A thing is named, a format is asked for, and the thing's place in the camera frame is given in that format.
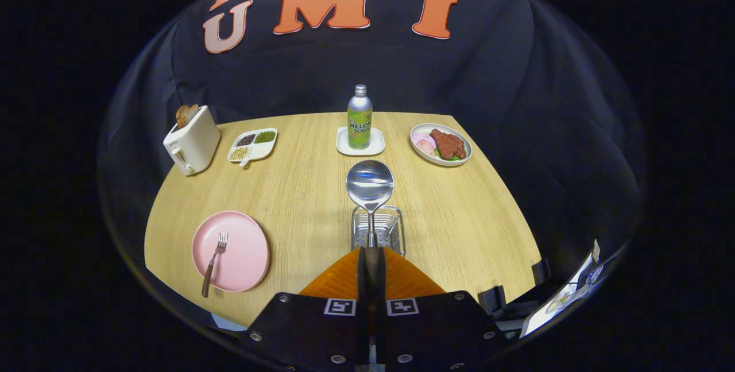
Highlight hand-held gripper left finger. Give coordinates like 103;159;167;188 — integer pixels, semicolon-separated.
238;247;373;372

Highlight brown meat piece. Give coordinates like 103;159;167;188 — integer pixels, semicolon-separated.
430;129;467;160

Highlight white divided bean dish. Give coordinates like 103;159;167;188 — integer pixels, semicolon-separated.
228;127;278;167

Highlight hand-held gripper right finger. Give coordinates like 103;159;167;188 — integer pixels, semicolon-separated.
372;247;509;372

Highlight metal wire basket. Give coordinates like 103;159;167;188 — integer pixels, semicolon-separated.
351;205;407;258

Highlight spoon with wooden handle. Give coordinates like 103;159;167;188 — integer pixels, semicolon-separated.
346;160;395;284

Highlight white oval food plate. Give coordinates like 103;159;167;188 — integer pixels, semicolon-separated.
409;123;473;166

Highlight pink round plate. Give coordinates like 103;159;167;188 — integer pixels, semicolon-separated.
191;211;270;293

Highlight white square coaster dish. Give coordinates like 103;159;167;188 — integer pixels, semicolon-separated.
336;127;385;157

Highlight fork with wooden handle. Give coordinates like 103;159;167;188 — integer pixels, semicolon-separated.
201;232;229;298

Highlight green soda bottle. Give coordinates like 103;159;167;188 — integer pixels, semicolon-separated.
347;84;374;150

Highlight pink ham slices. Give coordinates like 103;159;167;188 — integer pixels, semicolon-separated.
411;133;438;157

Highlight white toaster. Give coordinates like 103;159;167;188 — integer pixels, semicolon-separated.
163;105;222;176

